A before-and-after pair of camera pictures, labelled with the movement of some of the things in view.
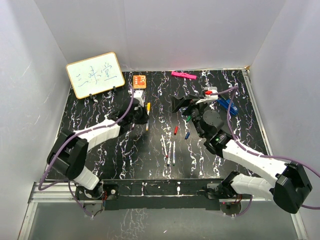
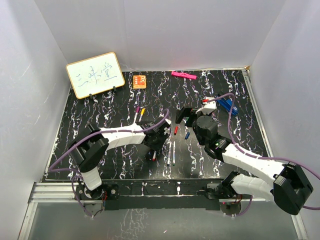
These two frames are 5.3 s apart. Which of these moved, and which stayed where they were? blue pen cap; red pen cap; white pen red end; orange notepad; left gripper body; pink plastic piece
Moved: left gripper body; white pen red end
Stayed: pink plastic piece; orange notepad; blue pen cap; red pen cap
